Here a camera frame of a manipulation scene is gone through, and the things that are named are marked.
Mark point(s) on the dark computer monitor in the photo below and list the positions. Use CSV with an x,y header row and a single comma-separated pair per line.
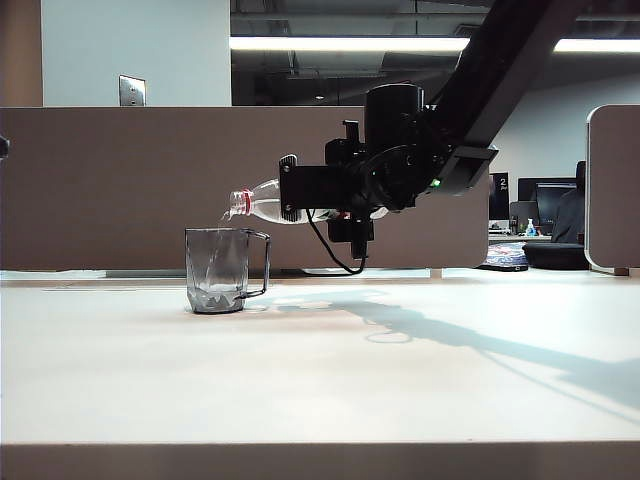
x,y
542,200

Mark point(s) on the blue patterned bag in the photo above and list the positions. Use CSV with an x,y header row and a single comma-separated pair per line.
x,y
505,257

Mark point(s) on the brown partition panel white edge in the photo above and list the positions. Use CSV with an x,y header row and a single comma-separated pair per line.
x,y
617,190

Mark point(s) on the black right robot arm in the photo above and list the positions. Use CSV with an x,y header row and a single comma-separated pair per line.
x,y
480,90

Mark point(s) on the metal wall switch plate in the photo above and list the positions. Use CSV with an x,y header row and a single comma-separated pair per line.
x,y
132,91

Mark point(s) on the blue spray bottle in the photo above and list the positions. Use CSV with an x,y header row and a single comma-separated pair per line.
x,y
530,229

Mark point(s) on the long ceiling light strip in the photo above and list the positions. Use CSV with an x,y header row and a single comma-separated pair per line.
x,y
325,44

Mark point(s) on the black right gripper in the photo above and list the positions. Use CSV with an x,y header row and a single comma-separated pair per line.
x,y
365,192

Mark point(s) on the seated person in dark clothes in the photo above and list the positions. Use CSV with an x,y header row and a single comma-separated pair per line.
x,y
570,210

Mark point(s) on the wide brown desk partition panel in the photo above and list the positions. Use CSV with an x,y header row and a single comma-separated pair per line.
x,y
100,190

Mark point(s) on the clear grey plastic mug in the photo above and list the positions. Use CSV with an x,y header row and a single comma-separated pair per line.
x,y
212,270

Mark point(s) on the black round cushion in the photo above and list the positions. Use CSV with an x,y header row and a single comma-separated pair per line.
x,y
552,256

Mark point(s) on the clear water bottle red label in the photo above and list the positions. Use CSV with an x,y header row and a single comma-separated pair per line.
x,y
265,200

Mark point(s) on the dark sign with white numeral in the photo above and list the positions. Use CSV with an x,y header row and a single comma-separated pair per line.
x,y
499,195

